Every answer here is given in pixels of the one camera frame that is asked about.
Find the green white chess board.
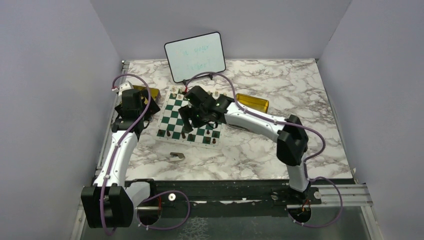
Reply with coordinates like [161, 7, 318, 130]
[155, 86, 229, 149]

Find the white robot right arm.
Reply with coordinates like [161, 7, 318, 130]
[178, 86, 310, 204]

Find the light chess pieces row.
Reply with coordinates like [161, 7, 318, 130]
[167, 86, 230, 101]

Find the left gold tin box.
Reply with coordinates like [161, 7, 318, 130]
[132, 85, 162, 104]

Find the gold tin box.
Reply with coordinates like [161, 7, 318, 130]
[224, 93, 270, 134]
[132, 85, 162, 104]

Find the beige plastic clip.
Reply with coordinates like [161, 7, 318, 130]
[169, 152, 185, 162]

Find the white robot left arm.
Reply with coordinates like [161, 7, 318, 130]
[81, 89, 160, 229]

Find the small whiteboard on stand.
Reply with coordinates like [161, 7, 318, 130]
[164, 31, 227, 83]

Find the right gold tin box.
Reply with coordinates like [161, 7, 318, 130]
[224, 93, 270, 134]

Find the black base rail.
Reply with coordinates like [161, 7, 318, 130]
[125, 179, 322, 222]

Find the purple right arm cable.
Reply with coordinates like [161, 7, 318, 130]
[182, 71, 327, 181]

